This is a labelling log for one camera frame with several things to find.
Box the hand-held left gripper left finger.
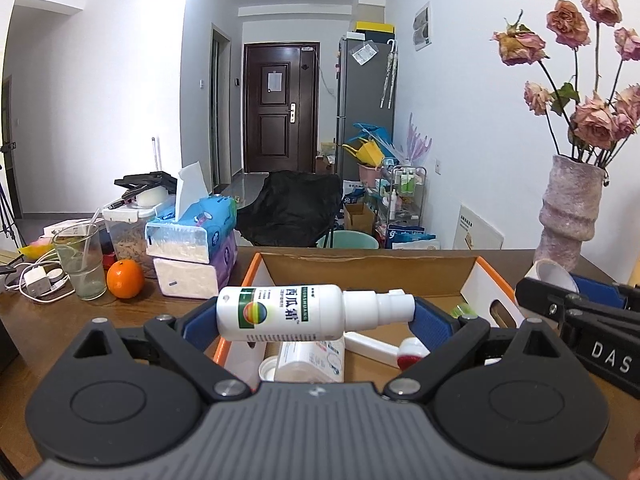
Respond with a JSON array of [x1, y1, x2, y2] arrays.
[[50, 299, 252, 403]]

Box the purple hangers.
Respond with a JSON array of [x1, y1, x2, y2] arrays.
[[399, 112, 434, 167]]

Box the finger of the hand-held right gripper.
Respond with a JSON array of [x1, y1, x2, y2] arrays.
[[569, 273, 640, 312], [514, 277, 640, 330]]

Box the blue tissue pack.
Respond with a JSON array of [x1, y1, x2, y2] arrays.
[[144, 162, 239, 265]]

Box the white folded umbrellas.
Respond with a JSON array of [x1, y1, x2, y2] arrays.
[[379, 39, 400, 110]]

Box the yellow box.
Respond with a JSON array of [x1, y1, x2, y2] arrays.
[[354, 20, 396, 40]]

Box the white red lint brush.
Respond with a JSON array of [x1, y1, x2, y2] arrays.
[[343, 332, 432, 372]]

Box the clear food container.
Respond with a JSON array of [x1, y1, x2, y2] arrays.
[[102, 187, 169, 274]]

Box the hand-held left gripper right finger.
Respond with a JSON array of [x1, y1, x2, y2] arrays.
[[383, 297, 592, 404]]

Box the black folding chair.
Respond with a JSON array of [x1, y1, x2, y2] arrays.
[[235, 170, 344, 249]]

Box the grey refrigerator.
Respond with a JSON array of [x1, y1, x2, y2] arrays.
[[335, 34, 396, 182]]

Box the blue paper towel bundle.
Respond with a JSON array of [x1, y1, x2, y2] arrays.
[[386, 226, 442, 250]]

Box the clear glass cup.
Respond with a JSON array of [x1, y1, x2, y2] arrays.
[[52, 208, 109, 302]]

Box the camera tripod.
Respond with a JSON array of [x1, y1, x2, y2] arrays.
[[0, 144, 22, 242]]

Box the white tissue pack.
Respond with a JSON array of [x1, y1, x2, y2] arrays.
[[152, 232, 239, 302]]

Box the dark brown door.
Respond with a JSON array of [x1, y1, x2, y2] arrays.
[[243, 42, 321, 175]]

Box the pink textured vase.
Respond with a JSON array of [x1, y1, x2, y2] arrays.
[[533, 154, 609, 274]]

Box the white printed tube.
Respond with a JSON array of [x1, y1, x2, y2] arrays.
[[258, 338, 347, 385]]

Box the green bucket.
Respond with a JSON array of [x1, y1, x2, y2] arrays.
[[319, 229, 381, 250]]

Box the red cardboard box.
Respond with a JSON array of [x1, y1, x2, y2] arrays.
[[212, 251, 527, 387]]

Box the dried pink roses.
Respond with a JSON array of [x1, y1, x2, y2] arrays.
[[492, 0, 640, 169]]

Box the white charger with cable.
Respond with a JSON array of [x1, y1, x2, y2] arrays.
[[5, 260, 76, 305]]

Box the black folding stand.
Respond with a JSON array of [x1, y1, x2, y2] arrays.
[[113, 170, 179, 210]]

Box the pink bucket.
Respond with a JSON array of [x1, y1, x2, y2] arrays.
[[357, 162, 384, 189]]

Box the yellow blue cleaning tools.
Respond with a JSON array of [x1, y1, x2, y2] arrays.
[[342, 122, 397, 167]]

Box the white spray bottle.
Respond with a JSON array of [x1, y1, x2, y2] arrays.
[[215, 284, 417, 344]]

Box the white flat board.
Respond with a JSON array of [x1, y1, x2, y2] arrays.
[[453, 203, 505, 251]]

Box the metal rolling cart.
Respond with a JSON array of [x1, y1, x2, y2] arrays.
[[377, 164, 429, 249]]

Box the small brown cardboard box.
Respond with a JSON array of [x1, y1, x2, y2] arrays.
[[342, 203, 377, 236]]

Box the orange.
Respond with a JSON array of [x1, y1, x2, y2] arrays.
[[106, 258, 146, 300]]

